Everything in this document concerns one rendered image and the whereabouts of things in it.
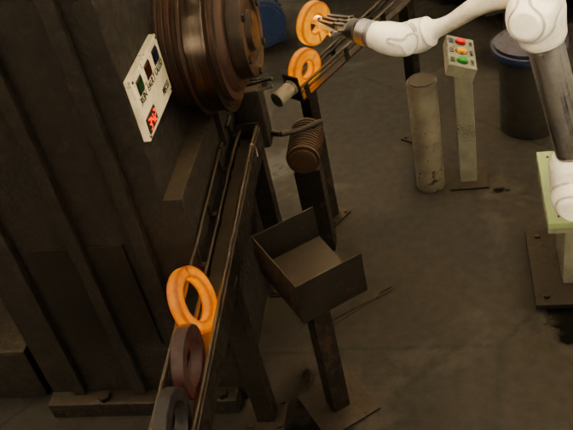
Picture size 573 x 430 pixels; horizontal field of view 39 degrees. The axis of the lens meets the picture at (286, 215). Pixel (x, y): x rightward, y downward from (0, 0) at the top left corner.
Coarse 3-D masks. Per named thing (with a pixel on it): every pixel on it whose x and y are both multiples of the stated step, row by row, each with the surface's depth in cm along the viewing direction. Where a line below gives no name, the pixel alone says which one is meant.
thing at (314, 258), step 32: (288, 224) 232; (288, 256) 235; (320, 256) 234; (288, 288) 215; (320, 288) 213; (352, 288) 219; (320, 320) 238; (320, 352) 246; (352, 384) 271; (320, 416) 263; (352, 416) 260
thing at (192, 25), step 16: (192, 0) 220; (192, 16) 220; (192, 32) 220; (192, 48) 222; (208, 48) 223; (192, 64) 224; (208, 64) 222; (192, 80) 227; (208, 80) 226; (208, 96) 232; (224, 96) 236
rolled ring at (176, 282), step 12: (180, 276) 210; (192, 276) 215; (204, 276) 219; (168, 288) 208; (180, 288) 208; (204, 288) 219; (168, 300) 206; (180, 300) 206; (204, 300) 219; (216, 300) 221; (180, 312) 205; (204, 312) 218; (180, 324) 207; (204, 324) 212
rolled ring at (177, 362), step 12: (192, 324) 199; (180, 336) 193; (192, 336) 199; (180, 348) 191; (192, 348) 205; (204, 348) 207; (180, 360) 190; (192, 360) 205; (204, 360) 206; (180, 372) 190; (192, 372) 204; (180, 384) 191; (192, 384) 196; (192, 396) 194
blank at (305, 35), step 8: (312, 0) 280; (304, 8) 277; (312, 8) 278; (320, 8) 281; (328, 8) 284; (304, 16) 276; (312, 16) 279; (296, 24) 279; (304, 24) 277; (304, 32) 279; (312, 32) 282; (320, 32) 285; (304, 40) 281; (312, 40) 284; (320, 40) 287
